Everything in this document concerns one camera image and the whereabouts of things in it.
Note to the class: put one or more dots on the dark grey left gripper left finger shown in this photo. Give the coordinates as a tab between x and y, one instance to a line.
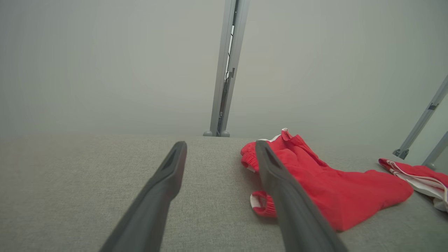
150	217

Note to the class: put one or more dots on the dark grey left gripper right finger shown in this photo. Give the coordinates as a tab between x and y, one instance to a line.
297	224

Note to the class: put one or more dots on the red shorts with white stripes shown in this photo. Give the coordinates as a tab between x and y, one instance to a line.
350	192

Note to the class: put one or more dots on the red white Bulls jersey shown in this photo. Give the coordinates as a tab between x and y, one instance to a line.
427	178

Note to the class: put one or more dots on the grey cylindrical post foot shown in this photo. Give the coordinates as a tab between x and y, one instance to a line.
208	133
225	134

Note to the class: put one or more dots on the slanted grey metal post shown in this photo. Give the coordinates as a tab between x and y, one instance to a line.
437	150
421	120

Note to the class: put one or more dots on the grey metal partition post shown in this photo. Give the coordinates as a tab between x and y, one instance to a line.
224	52

